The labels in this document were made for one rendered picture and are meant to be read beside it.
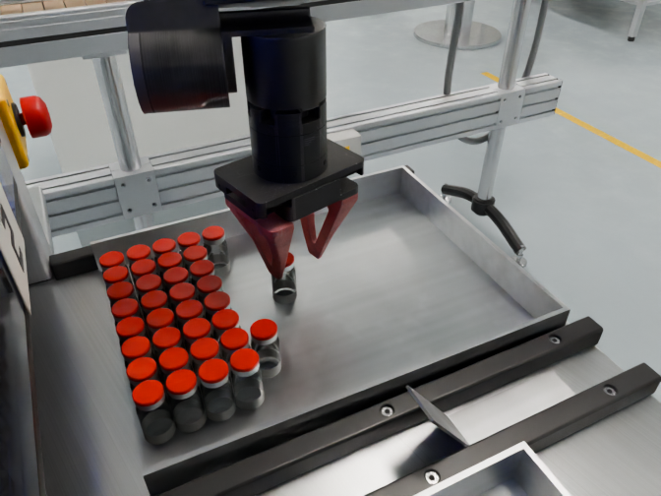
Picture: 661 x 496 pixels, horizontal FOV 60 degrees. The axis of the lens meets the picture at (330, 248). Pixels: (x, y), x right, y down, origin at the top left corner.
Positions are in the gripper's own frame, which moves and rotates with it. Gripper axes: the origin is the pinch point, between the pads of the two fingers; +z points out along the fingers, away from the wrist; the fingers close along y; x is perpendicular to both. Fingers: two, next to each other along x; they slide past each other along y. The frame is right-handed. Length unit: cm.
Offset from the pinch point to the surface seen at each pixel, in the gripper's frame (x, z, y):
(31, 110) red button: -25.7, -8.3, 11.4
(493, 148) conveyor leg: -63, 57, -128
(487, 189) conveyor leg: -63, 73, -129
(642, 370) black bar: 25.0, 2.9, -13.6
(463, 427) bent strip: 18.8, 4.6, -0.6
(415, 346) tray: 11.3, 4.6, -3.7
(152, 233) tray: -13.6, 1.6, 7.0
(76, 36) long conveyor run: -88, 4, -13
